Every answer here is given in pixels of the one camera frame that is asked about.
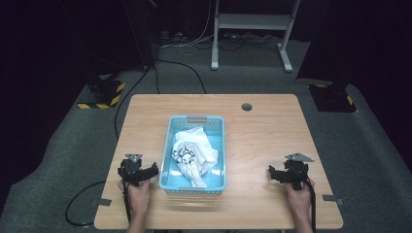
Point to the person's left hand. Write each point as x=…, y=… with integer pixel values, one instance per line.
x=138, y=198

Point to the grey tape piece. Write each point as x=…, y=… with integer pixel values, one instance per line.
x=104, y=202
x=332, y=198

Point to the blue plastic basket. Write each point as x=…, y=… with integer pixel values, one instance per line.
x=213, y=152

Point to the white printed t-shirt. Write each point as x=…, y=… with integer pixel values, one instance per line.
x=197, y=145

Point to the person's right hand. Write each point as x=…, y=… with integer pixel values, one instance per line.
x=300, y=201

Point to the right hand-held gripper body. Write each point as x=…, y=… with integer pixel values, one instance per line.
x=296, y=171

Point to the white metal stand frame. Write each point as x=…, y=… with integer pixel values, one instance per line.
x=252, y=22

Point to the black yellow striped stand base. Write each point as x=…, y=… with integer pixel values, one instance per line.
x=105, y=95
x=333, y=98

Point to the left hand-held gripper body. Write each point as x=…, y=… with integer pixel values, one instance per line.
x=132, y=170

